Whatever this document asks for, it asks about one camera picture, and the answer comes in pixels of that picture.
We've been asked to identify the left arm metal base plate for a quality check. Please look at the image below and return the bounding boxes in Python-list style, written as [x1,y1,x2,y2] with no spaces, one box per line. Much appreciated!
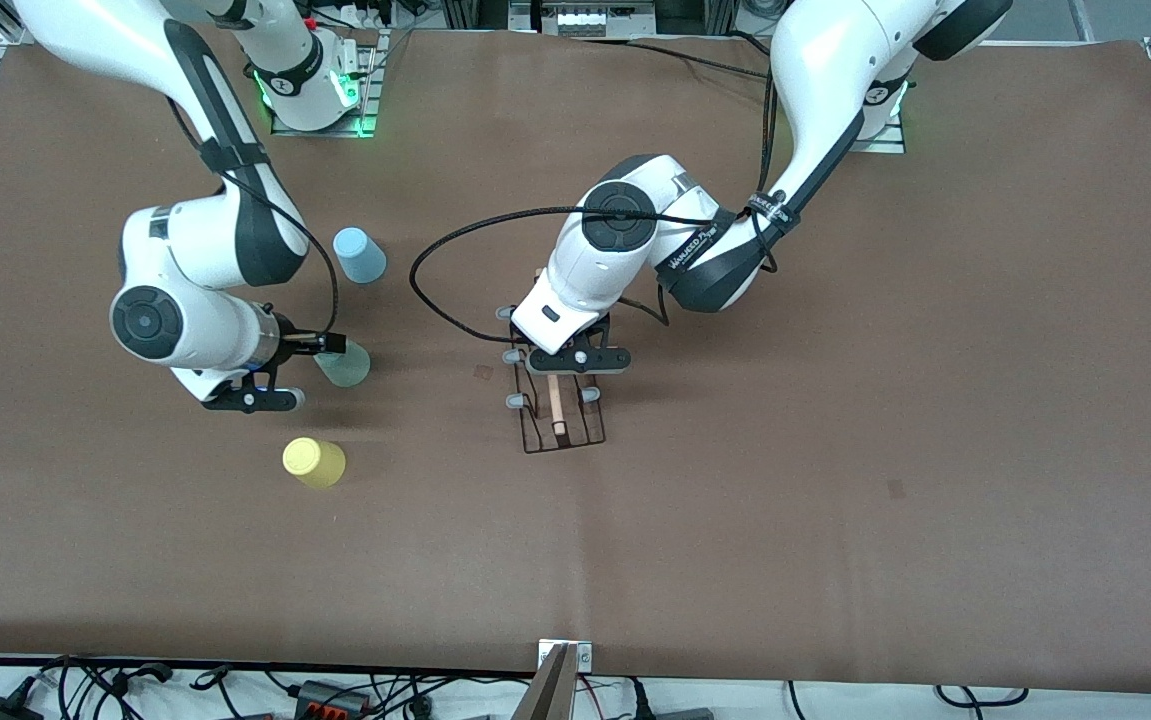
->
[850,105,907,154]

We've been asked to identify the pale green plastic cup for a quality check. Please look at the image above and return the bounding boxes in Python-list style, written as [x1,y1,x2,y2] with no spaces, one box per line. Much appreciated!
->
[313,340,371,388]

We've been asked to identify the grey control box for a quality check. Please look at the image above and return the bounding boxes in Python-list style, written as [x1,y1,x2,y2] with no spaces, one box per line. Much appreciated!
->
[510,0,658,39]

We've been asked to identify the black wire cup holder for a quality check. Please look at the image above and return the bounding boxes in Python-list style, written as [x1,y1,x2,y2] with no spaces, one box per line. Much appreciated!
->
[495,268,607,455]

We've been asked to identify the black orange connector block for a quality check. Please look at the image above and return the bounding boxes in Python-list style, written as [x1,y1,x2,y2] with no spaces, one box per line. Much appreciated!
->
[295,680,372,717]

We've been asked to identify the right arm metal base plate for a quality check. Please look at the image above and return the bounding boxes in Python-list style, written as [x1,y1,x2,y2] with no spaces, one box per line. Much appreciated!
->
[270,28,378,138]

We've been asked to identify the long black base cable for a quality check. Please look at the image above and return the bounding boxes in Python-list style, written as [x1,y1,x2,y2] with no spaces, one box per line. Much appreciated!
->
[628,38,772,79]

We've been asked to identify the silver metal bracket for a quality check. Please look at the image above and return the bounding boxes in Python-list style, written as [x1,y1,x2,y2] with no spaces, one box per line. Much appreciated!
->
[538,640,593,673]

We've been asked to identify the brown table mat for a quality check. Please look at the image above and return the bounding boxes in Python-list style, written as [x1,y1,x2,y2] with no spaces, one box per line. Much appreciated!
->
[0,22,1151,693]

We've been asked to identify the yellow plastic cup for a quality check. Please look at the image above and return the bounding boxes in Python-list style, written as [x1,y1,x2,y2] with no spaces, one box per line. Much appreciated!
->
[283,437,346,490]

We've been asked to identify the grey camera pole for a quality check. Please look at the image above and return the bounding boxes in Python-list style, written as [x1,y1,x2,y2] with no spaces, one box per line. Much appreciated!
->
[513,643,581,720]

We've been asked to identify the black looped floor cable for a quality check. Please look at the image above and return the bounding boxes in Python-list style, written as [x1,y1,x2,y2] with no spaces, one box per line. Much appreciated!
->
[935,685,1029,708]

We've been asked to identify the light blue plastic cup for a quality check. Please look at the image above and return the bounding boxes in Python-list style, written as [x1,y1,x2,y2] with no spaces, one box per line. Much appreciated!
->
[333,227,387,284]

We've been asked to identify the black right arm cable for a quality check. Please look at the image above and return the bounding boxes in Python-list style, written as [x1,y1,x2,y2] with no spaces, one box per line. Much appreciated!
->
[167,95,341,341]

